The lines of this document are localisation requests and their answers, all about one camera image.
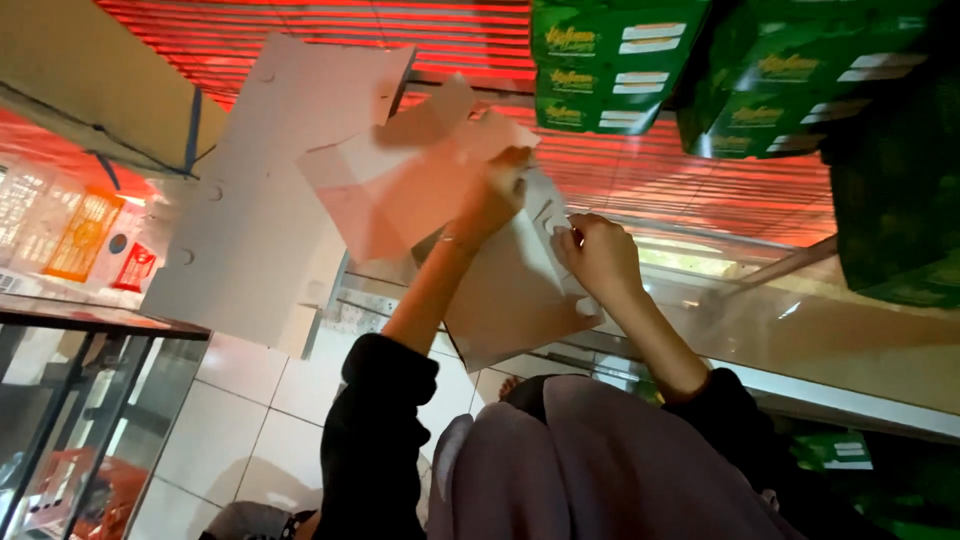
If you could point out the person's right hand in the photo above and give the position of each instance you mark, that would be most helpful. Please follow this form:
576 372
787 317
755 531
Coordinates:
601 259

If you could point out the person's left hand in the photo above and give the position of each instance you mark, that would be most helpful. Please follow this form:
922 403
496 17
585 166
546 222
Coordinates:
489 196

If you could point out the person's left fingers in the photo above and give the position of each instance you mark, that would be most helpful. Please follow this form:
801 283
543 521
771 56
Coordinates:
513 166

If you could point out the white cardboard box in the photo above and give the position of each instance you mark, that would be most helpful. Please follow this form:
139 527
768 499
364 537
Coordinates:
420 187

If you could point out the stack of green printed boxes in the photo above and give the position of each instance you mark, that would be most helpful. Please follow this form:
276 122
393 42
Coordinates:
795 90
611 64

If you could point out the red striped mat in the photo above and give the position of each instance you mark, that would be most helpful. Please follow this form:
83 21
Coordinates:
675 180

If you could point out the stack of flat white cardboard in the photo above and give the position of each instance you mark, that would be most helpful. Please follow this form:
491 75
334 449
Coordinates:
255 195

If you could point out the grey headscarf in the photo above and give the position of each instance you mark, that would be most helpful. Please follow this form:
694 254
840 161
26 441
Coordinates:
600 465

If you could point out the glass counter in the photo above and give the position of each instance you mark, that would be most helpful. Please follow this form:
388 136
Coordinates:
810 330

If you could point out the dark green plastic-wrapped bundle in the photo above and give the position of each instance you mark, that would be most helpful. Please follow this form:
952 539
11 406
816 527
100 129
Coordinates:
900 202

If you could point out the red sign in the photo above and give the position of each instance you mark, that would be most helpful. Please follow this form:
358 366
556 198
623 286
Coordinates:
135 267

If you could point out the green printed box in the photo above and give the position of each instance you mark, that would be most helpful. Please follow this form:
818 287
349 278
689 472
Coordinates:
836 450

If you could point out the beige carton with blue tape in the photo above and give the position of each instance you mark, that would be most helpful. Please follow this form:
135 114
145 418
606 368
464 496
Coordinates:
90 75

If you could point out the orange poster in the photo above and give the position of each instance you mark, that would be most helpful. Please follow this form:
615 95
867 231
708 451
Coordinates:
82 234

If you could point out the glass display cabinet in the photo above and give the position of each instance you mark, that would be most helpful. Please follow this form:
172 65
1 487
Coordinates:
82 420

